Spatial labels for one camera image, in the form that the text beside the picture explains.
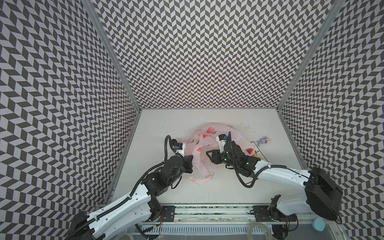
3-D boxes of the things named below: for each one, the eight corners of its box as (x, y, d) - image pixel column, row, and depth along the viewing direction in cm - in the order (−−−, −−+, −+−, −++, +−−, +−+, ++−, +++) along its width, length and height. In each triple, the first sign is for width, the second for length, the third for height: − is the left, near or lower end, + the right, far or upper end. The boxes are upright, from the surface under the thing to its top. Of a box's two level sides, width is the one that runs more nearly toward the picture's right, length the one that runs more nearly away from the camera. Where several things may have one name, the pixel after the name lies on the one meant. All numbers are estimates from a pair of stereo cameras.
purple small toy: (258, 146, 99) (260, 144, 96) (255, 142, 101) (256, 139, 98) (268, 142, 101) (270, 139, 98) (265, 138, 103) (267, 135, 100)
